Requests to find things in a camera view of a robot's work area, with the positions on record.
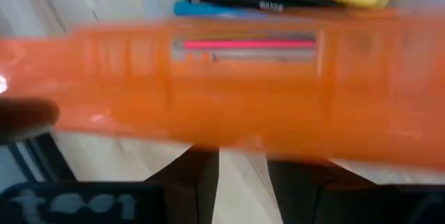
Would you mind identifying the clear pencil case orange lid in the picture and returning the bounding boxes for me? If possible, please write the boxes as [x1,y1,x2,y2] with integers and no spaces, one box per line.
[0,8,445,169]

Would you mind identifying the pink highlighter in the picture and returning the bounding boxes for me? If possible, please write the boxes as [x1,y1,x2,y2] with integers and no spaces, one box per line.
[182,39,317,51]

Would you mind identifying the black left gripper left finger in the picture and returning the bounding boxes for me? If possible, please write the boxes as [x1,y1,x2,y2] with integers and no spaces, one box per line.
[0,145,220,224]

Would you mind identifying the black table frame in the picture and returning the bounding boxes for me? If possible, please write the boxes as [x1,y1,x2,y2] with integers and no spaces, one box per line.
[6,133,77,183]

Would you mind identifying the blue pen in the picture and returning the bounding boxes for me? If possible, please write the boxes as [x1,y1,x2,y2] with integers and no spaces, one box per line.
[172,0,265,19]

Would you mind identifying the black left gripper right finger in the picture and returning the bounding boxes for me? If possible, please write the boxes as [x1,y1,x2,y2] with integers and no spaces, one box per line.
[266,159,445,224]

